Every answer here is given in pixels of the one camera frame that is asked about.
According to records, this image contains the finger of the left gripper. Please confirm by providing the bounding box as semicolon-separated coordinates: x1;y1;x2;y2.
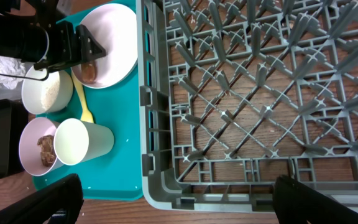
76;24;107;63

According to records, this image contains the pink bowl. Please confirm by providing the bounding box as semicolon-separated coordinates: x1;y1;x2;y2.
19;117;63;177

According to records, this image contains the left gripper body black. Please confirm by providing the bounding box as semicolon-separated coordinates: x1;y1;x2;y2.
34;21;81;72

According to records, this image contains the white napkin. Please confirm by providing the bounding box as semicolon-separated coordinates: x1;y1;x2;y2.
0;56;28;90

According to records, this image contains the white cup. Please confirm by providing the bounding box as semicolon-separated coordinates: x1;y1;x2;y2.
53;118;115;166

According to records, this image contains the teal serving tray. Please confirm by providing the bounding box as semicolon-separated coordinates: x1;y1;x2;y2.
32;0;150;201

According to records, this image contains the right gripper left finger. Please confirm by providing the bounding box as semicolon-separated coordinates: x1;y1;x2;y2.
0;174;84;224

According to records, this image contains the cream bowl with rice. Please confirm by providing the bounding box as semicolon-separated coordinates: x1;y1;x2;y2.
21;67;73;115

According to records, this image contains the yellow plastic spoon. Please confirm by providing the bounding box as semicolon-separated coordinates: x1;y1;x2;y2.
71;72;94;123

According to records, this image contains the brown food piece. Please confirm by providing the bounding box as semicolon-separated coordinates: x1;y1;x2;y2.
37;134;57;167

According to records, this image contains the brown sausage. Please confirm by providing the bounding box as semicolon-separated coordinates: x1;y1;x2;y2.
81;60;97;84

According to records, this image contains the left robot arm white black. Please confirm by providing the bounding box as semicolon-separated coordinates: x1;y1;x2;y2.
0;0;106;72

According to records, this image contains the black tray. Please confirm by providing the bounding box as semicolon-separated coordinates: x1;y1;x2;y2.
0;99;28;179

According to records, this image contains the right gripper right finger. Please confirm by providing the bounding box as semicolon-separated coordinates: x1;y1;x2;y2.
272;175;358;224

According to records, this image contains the grey dishwasher rack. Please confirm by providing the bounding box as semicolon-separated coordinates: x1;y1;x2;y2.
136;0;358;212

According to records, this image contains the clear plastic bin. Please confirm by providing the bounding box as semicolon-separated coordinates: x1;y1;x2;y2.
0;56;32;101

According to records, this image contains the pink plate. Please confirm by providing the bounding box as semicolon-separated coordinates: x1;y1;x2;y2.
71;3;138;89

